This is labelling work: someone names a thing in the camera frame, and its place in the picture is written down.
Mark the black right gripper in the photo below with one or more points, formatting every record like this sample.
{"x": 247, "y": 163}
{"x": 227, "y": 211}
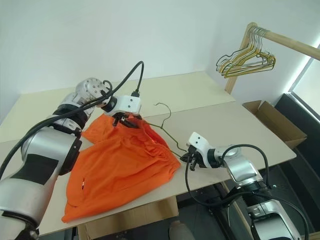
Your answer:
{"x": 195, "y": 156}

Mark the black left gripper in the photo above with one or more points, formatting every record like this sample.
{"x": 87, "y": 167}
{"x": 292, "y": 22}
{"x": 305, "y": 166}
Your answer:
{"x": 122, "y": 116}

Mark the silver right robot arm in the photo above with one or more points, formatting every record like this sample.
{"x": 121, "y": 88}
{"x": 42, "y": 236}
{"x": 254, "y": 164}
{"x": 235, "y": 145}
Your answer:
{"x": 245, "y": 170}

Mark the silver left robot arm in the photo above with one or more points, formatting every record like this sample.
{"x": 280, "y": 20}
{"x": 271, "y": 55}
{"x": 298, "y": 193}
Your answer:
{"x": 45, "y": 155}

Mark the grey rounded shape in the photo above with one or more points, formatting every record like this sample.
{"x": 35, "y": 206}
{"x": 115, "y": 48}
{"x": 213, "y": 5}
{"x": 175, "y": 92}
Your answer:
{"x": 181, "y": 231}

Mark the large cardboard box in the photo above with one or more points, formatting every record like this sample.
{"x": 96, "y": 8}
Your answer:
{"x": 130, "y": 217}

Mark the open cardboard box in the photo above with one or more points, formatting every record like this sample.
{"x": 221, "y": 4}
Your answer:
{"x": 277, "y": 120}

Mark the wooden clothes rack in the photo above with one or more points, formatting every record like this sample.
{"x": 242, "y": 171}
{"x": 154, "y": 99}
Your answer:
{"x": 282, "y": 41}

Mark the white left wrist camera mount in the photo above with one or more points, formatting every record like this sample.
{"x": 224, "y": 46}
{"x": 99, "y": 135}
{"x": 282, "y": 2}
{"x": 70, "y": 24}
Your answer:
{"x": 127, "y": 103}

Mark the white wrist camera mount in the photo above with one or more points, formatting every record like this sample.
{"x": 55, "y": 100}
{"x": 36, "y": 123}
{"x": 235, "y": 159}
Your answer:
{"x": 198, "y": 142}
{"x": 127, "y": 103}

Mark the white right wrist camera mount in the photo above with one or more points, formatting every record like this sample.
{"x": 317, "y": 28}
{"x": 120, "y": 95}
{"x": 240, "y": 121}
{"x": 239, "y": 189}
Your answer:
{"x": 198, "y": 142}

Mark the window with dark frame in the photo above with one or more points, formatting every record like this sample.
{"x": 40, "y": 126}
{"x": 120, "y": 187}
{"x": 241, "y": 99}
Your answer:
{"x": 308, "y": 72}

